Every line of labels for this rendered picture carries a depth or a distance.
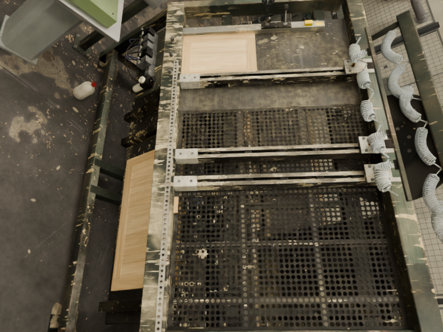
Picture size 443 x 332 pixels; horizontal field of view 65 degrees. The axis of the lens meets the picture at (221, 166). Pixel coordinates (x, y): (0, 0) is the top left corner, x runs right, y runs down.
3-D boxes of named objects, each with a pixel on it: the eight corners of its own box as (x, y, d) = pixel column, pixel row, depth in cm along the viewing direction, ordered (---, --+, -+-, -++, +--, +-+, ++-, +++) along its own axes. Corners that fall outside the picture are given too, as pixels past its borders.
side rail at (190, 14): (186, 13, 256) (184, 0, 246) (337, 5, 250) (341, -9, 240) (186, 19, 253) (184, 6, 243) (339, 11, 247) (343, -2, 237)
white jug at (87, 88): (73, 85, 260) (89, 75, 250) (85, 91, 267) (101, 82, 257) (71, 96, 256) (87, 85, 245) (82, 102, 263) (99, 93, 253)
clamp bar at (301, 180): (176, 178, 193) (167, 159, 172) (393, 171, 186) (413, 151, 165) (175, 194, 189) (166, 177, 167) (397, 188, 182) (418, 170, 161)
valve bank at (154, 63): (126, 31, 238) (151, 14, 226) (142, 43, 249) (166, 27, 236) (117, 89, 217) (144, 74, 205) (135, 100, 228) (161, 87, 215)
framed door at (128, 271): (129, 161, 253) (126, 160, 252) (186, 139, 224) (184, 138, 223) (113, 291, 215) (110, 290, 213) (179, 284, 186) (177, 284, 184)
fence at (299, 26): (184, 32, 240) (182, 27, 236) (322, 25, 235) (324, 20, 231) (183, 37, 238) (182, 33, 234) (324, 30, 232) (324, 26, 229)
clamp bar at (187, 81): (181, 79, 223) (175, 52, 201) (370, 70, 216) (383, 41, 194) (180, 91, 218) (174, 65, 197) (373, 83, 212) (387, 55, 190)
